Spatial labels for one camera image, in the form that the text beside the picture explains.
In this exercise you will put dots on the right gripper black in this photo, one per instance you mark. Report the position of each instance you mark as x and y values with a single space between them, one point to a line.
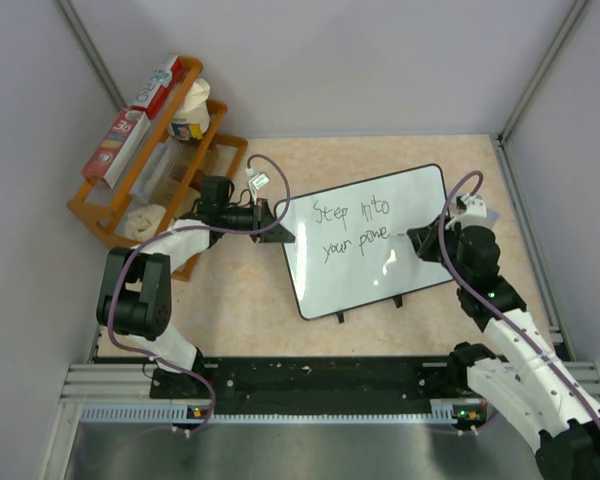
424 245

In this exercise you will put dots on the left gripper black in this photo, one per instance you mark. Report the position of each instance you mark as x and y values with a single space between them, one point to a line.
262 219

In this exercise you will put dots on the white whiteboard black frame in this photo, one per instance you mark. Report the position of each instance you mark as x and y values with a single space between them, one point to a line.
343 257

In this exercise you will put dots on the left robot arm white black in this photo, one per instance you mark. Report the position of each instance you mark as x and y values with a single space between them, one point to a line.
135 298

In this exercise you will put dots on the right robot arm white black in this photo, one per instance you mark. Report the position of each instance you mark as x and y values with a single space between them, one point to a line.
526 382

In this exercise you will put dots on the grey whiteboard eraser block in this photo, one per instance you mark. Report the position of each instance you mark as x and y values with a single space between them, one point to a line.
492 216

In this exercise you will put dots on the clear box of brown items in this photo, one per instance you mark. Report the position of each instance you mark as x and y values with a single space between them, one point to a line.
165 170

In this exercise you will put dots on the red white wrap box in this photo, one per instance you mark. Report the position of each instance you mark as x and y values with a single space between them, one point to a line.
117 148

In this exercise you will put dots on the red white foil box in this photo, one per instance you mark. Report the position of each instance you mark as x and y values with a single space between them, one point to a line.
157 86

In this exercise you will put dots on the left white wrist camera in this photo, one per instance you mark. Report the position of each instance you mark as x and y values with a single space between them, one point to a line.
256 180

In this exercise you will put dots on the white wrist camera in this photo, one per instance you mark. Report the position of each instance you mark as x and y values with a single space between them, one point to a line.
469 210
256 180

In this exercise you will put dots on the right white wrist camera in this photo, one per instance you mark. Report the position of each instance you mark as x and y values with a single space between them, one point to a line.
469 210

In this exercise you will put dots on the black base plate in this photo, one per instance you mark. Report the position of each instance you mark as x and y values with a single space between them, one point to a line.
313 385

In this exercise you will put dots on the grey slotted cable duct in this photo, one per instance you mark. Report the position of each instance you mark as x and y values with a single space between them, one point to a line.
439 412

